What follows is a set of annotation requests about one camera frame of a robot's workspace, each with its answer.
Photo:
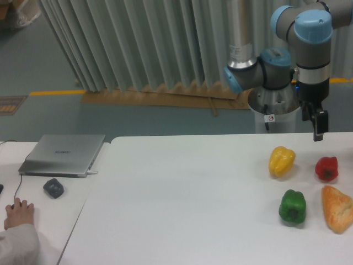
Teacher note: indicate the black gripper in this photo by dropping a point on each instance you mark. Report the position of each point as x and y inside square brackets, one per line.
[311, 96]

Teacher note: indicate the yellow bell pepper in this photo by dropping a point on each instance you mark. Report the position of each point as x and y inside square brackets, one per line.
[281, 161]

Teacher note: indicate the white sleeved forearm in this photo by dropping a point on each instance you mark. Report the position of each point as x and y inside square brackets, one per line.
[20, 245]

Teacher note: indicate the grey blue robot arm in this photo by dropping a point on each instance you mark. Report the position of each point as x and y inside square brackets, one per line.
[308, 31]

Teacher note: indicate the red bell pepper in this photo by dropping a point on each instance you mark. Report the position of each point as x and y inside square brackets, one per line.
[327, 168]

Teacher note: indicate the green bell pepper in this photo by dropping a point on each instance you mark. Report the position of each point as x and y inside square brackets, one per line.
[293, 207]

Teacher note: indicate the person's hand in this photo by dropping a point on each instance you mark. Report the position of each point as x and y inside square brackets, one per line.
[20, 213]

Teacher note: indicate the orange bread piece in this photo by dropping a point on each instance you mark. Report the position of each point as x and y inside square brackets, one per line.
[337, 208]

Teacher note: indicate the brown cardboard sheet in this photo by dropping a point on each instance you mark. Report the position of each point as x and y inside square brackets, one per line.
[214, 98]

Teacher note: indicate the pale green curtain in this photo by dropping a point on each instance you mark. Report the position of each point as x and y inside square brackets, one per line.
[122, 44]

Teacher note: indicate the white USB plug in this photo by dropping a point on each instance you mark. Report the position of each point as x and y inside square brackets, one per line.
[92, 172]

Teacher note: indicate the silver closed laptop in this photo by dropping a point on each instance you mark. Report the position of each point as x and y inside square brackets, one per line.
[63, 155]

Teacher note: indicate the cardboard box with plastic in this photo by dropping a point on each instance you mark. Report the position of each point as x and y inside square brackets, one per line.
[18, 14]

